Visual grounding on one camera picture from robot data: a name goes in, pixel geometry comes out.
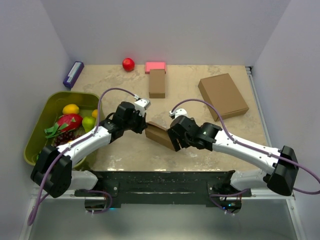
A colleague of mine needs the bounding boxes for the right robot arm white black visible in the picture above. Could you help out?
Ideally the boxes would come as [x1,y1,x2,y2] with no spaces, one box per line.
[167,115,299,197]

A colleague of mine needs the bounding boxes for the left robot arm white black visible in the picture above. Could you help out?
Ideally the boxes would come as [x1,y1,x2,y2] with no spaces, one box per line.
[30,98,151,198]

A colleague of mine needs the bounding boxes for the small folded cardboard box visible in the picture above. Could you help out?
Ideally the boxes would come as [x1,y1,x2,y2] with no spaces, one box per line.
[149,69,166,99]

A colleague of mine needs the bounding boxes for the large folded cardboard box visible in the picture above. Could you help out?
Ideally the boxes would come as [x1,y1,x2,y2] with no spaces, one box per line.
[198,73,249,121]

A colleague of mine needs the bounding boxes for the purple rectangular box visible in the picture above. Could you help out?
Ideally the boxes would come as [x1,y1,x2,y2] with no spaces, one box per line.
[63,61,85,89]

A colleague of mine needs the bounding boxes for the small orange fruit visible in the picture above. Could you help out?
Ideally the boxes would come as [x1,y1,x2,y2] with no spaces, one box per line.
[91,109,98,119]

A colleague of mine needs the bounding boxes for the green pear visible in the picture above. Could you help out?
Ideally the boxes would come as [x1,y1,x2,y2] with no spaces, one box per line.
[82,116,96,133]

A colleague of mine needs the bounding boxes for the olive green plastic bin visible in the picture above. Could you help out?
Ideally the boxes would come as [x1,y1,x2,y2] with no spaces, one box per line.
[23,91,100,166]

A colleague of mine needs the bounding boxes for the pink sticky note block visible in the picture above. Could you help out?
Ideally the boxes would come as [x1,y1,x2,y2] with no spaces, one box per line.
[145,61,167,74]

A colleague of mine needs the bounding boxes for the red apple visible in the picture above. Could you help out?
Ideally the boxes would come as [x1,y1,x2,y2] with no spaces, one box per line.
[122,58,135,72]

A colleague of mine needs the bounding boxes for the yellow orange mango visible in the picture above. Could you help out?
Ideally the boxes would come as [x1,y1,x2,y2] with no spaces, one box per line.
[62,104,80,115]

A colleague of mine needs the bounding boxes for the red dragon fruit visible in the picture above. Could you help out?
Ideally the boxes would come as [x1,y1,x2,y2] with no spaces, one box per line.
[44,113,83,139]

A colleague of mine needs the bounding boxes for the dark purple grapes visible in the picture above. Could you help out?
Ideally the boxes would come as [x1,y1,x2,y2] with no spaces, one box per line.
[51,131,81,147]

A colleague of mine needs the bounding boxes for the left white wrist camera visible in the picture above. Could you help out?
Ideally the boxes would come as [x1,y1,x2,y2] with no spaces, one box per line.
[133,98,151,117]

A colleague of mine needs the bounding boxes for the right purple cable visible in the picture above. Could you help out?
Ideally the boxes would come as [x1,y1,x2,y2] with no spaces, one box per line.
[170,98,320,195]

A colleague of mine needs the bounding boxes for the purple cable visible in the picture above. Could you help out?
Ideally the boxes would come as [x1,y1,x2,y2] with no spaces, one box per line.
[170,98,320,195]
[26,88,140,227]

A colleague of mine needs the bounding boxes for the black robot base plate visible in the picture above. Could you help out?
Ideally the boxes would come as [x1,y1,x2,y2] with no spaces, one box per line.
[75,170,252,213]

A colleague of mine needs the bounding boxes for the aluminium frame rail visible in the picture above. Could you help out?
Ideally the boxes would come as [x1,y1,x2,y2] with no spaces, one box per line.
[244,65,297,201]

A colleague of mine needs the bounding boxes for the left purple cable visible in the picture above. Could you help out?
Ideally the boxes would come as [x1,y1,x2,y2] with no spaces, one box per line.
[26,88,140,227]

